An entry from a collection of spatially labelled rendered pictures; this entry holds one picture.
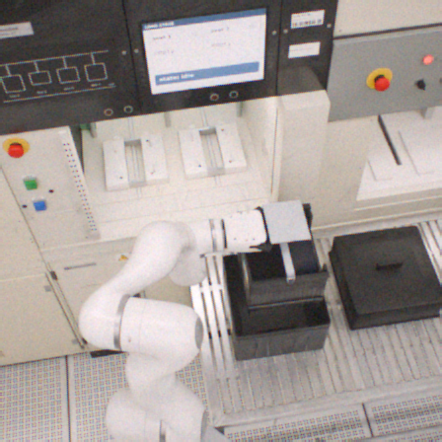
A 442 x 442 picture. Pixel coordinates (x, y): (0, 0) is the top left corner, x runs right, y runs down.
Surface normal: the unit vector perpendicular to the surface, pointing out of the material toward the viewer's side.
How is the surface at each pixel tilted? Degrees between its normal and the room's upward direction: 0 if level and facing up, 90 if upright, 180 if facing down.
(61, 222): 90
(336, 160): 90
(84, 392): 0
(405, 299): 0
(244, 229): 1
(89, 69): 90
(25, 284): 90
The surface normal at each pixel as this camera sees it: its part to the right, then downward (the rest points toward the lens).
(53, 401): -0.03, -0.57
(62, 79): 0.17, 0.80
